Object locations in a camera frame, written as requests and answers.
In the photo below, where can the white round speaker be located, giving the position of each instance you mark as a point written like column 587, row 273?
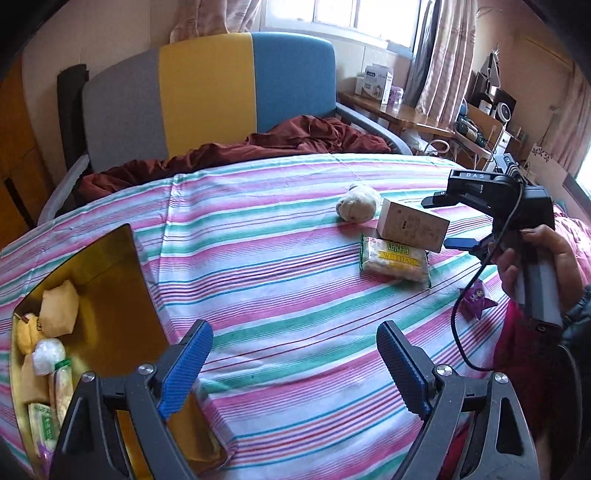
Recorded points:
column 505, row 110

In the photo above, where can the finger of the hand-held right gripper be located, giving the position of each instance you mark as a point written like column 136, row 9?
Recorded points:
column 438, row 201
column 461, row 243

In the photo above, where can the red garment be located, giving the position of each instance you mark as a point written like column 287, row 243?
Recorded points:
column 521, row 369

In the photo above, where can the rice cracker packet yellow label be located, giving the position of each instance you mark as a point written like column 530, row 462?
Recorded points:
column 395, row 261

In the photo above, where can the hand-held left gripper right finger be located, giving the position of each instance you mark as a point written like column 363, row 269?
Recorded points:
column 404, row 369

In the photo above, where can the maroon gift box gold interior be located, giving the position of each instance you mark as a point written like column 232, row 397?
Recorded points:
column 115, row 295

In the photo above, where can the striped bed sheet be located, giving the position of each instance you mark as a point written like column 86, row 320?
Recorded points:
column 286, row 300

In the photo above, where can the purple snack packet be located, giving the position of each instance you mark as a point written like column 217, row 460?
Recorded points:
column 478, row 300

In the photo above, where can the yellow snack packet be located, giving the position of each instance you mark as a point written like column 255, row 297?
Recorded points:
column 27, row 333

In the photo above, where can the person's right hand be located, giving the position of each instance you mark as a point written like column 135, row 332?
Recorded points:
column 565, row 267

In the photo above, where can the wooden desk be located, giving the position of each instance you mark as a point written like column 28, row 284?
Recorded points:
column 401, row 115

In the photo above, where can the pink patterned curtain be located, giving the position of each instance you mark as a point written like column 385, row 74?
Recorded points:
column 455, row 60

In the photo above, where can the rice cracker packet clear wrapper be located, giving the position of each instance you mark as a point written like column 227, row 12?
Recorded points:
column 62, row 387

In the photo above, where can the wooden cabinet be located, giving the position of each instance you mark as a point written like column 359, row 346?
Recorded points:
column 23, row 152

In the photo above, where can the maroon blanket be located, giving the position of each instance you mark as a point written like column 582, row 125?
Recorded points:
column 286, row 138

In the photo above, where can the white box on desk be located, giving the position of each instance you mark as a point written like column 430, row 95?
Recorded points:
column 377, row 83

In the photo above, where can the tan paper packet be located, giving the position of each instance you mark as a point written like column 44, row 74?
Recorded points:
column 34, row 383

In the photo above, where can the beige plush toy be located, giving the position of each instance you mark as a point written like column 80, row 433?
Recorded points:
column 358, row 205

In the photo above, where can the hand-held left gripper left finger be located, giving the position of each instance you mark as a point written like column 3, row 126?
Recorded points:
column 184, row 369

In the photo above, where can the white plastic-wrapped ball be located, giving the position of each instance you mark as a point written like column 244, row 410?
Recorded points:
column 47, row 356

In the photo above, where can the grey yellow blue headboard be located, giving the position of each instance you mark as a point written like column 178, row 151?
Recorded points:
column 207, row 97

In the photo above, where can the beige cardboard box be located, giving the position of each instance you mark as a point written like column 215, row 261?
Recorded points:
column 411, row 226

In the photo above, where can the cream carton with green top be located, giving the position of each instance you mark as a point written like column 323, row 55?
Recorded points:
column 44, row 427

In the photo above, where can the window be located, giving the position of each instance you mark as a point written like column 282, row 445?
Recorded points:
column 351, row 18

